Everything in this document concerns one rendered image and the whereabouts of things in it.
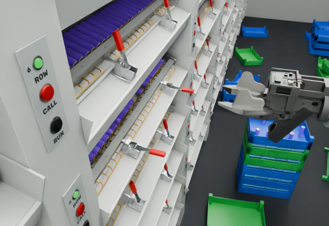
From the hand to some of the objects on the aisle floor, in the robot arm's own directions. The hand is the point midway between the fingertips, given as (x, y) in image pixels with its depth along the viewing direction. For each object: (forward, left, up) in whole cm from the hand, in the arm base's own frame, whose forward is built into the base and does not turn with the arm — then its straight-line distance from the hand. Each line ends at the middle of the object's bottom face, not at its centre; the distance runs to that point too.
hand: (225, 98), depth 64 cm
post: (+26, -24, -110) cm, 115 cm away
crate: (-9, -41, -108) cm, 115 cm away
